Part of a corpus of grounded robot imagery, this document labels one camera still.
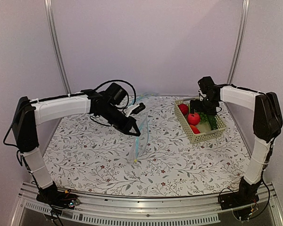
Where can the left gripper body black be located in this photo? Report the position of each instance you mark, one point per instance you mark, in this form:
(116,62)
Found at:
(121,125)

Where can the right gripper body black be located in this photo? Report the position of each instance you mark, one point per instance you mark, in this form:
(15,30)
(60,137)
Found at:
(206,107)

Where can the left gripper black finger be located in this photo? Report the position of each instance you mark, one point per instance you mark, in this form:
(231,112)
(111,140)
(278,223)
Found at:
(134,127)
(136,134)

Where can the clear zip bag blue zipper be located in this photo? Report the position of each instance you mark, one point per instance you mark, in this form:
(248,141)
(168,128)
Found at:
(140,143)

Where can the red toy apple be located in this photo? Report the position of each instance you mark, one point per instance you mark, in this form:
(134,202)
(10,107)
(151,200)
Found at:
(193,119)

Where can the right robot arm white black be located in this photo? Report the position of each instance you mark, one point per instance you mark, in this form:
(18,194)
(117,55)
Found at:
(267,123)

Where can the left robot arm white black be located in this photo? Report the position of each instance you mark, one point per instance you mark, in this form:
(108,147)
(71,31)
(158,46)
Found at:
(31,113)

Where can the green toy grape bunch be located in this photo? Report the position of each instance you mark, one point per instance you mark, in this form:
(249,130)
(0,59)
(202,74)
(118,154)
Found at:
(203,117)

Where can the dark green toy cucumber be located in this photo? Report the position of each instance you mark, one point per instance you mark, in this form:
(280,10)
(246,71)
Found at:
(212,122)

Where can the dark red toy fruit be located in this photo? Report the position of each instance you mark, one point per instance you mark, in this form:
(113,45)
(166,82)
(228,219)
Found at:
(184,109)

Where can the beige perforated plastic basket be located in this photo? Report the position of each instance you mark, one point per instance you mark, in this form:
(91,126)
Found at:
(206,132)

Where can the floral patterned tablecloth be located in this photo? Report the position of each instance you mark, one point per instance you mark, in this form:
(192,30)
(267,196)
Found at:
(89,156)

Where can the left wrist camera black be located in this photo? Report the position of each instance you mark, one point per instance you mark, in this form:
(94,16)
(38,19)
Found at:
(140,107)

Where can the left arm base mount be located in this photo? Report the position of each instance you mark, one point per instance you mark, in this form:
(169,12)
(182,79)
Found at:
(53,197)

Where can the aluminium front rail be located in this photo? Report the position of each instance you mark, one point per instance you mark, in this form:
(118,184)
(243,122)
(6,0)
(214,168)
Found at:
(111,210)

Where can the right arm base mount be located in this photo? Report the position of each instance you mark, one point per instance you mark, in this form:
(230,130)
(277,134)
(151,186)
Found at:
(240,200)

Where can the right aluminium frame post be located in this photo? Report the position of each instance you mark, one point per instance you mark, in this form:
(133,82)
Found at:
(239,40)

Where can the aluminium frame post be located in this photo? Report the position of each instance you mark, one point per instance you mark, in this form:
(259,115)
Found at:
(55,44)
(239,40)

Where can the left aluminium frame post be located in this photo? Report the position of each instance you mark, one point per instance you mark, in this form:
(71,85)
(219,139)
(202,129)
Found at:
(55,44)

